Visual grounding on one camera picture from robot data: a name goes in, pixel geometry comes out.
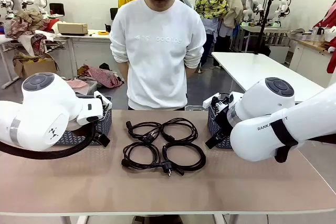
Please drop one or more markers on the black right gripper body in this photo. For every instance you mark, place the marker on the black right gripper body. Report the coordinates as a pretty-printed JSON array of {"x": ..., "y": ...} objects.
[{"x": 221, "y": 123}]

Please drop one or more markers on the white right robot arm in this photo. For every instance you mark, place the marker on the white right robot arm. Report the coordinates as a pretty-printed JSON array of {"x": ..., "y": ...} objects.
[{"x": 262, "y": 134}]

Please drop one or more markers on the person right forearm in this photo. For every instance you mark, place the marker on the person right forearm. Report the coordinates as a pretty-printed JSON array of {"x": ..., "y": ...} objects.
[{"x": 123, "y": 68}]

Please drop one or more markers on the person left forearm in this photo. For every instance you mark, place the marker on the person left forearm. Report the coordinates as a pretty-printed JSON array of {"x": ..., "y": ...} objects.
[{"x": 190, "y": 72}]

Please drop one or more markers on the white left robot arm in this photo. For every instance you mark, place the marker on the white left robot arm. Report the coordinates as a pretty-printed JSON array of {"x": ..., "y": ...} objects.
[{"x": 47, "y": 108}]

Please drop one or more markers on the blue-grey plastic basket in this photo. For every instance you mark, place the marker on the blue-grey plastic basket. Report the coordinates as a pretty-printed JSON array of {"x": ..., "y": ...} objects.
[
  {"x": 212, "y": 125},
  {"x": 105, "y": 125}
]

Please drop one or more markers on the clear plastic storage bin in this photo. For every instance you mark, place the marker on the clear plastic storage bin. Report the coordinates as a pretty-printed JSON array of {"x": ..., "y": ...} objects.
[{"x": 92, "y": 87}]

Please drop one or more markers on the pink checked cloth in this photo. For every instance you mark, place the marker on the pink checked cloth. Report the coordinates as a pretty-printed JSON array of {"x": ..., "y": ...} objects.
[{"x": 77, "y": 83}]

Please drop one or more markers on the red plaid clothes heap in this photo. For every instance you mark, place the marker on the red plaid clothes heap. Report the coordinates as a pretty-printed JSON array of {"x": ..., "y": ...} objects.
[{"x": 102, "y": 75}]

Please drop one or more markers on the white table leg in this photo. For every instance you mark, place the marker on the white table leg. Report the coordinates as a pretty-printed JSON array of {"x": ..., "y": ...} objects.
[
  {"x": 225, "y": 219},
  {"x": 73, "y": 220}
]

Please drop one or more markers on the person in white sweatshirt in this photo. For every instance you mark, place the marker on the person in white sweatshirt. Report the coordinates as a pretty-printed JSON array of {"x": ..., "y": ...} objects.
[{"x": 157, "y": 64}]

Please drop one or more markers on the white workshop table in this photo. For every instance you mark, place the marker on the white workshop table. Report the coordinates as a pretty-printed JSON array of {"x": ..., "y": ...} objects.
[{"x": 86, "y": 51}]

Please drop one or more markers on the open cardboard box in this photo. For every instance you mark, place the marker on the open cardboard box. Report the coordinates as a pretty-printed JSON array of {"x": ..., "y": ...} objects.
[{"x": 36, "y": 68}]

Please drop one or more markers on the grey metal work table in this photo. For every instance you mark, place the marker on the grey metal work table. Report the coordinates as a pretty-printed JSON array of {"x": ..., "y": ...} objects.
[{"x": 275, "y": 37}]

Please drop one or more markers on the white cabinet wooden top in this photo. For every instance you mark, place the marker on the white cabinet wooden top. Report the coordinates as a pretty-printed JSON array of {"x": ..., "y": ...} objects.
[{"x": 307, "y": 58}]

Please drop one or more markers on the yellow tape roll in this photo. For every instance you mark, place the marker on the yellow tape roll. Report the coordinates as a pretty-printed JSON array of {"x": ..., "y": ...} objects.
[{"x": 103, "y": 33}]

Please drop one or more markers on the black tripod pole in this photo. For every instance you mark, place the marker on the black tripod pole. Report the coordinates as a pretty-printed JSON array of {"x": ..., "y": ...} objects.
[{"x": 265, "y": 19}]

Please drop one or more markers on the mannequin in beige jacket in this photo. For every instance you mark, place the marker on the mannequin in beige jacket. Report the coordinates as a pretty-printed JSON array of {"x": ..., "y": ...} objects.
[{"x": 233, "y": 9}]

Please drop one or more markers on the flat cardboard box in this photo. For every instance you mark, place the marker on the flat cardboard box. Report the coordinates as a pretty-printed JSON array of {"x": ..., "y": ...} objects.
[{"x": 72, "y": 28}]

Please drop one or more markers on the person in yellow floral shirt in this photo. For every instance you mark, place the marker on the person in yellow floral shirt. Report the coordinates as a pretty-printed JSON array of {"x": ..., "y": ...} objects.
[{"x": 210, "y": 6}]

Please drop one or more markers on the black kettle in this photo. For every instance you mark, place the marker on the black kettle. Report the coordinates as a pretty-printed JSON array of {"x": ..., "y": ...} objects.
[{"x": 320, "y": 30}]

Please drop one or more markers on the brown patterned cloth pile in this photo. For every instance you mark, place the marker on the brown patterned cloth pile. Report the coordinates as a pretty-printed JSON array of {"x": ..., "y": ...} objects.
[{"x": 23, "y": 24}]

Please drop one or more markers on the red hanging garment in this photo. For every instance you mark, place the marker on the red hanging garment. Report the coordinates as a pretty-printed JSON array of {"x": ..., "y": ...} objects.
[{"x": 329, "y": 19}]

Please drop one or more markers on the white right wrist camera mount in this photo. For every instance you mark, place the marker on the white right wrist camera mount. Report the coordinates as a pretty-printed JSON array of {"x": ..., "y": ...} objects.
[{"x": 210, "y": 101}]

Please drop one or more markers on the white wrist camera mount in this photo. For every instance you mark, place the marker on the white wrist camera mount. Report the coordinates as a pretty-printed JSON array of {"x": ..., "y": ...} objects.
[
  {"x": 210, "y": 101},
  {"x": 101, "y": 98}
]

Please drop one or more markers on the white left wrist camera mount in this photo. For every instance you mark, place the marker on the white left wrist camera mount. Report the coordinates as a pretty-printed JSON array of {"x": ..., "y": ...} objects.
[{"x": 101, "y": 98}]

